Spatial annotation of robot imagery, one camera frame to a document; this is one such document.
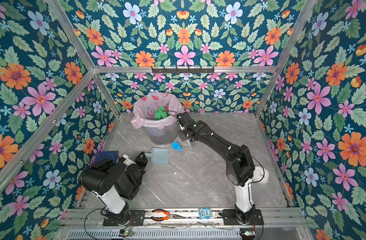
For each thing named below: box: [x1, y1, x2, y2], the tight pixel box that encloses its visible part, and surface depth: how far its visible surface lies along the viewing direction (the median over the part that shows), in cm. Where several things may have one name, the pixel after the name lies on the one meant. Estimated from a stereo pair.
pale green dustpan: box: [144, 147, 169, 165], surface depth 97 cm
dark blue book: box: [94, 150, 119, 164], surface depth 98 cm
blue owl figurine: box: [198, 207, 213, 220], surface depth 76 cm
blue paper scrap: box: [171, 141, 183, 152], surface depth 100 cm
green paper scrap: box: [154, 106, 170, 121], surface depth 95 cm
